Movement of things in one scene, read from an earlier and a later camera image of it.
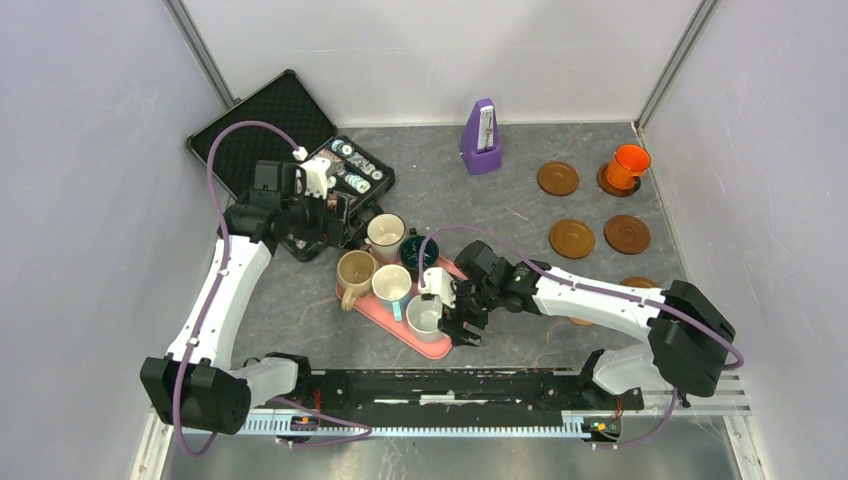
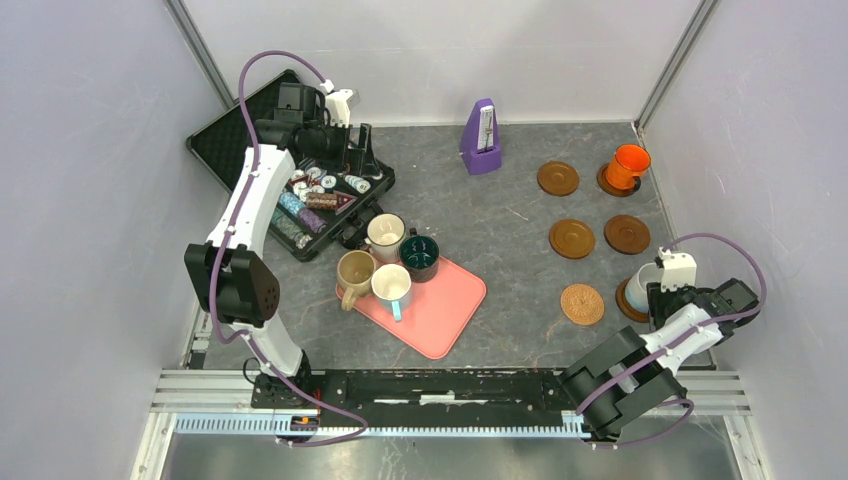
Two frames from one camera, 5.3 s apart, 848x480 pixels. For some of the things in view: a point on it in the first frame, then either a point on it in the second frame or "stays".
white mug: x=423 y=318 → x=636 y=288
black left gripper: x=337 y=229 → x=359 y=162
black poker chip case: x=356 y=173 stays
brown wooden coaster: x=627 y=234 stays
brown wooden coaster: x=557 y=179 stays
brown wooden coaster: x=571 y=238 stays
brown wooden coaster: x=604 y=183 stays
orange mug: x=629 y=160 stays
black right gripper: x=454 y=325 → x=656 y=298
